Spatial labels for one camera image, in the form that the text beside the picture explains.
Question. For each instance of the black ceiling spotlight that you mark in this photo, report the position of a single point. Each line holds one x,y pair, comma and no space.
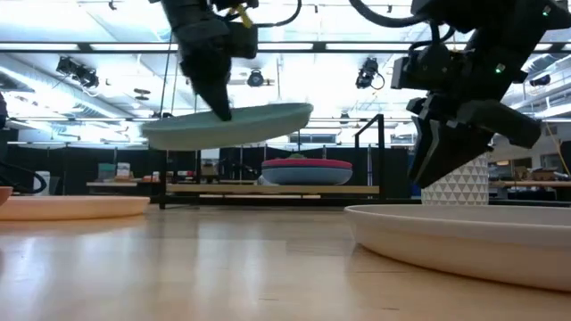
78,72
366,73
255,78

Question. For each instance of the light grey plate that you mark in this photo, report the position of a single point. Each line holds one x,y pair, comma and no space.
468,241

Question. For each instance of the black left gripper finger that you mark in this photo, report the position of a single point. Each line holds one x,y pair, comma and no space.
214,91

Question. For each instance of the light blue-green plate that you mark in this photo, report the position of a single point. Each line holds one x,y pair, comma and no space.
250,129

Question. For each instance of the blue plate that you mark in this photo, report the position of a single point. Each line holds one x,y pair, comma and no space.
308,176

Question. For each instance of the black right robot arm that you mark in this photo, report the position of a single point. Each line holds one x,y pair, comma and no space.
513,35

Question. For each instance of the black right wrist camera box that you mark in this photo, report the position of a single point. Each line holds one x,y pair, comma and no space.
419,67

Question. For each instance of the succulent in white patterned pot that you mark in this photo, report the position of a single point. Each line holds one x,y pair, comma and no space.
464,187

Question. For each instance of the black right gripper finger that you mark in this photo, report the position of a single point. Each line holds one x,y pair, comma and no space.
459,151
426,147

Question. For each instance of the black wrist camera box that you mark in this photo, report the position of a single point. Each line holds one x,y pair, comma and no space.
244,40
419,67

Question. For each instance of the white bin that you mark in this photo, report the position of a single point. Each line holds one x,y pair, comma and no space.
42,183

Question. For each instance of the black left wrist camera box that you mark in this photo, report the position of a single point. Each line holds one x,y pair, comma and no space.
244,40

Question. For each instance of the pale peach plate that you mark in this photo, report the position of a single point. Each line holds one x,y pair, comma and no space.
71,208

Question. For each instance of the orange plate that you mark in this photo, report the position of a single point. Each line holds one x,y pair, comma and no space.
4,196

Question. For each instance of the pink plate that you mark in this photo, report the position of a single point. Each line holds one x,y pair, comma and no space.
308,163

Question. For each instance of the black metal rack frame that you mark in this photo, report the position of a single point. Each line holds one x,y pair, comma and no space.
267,189

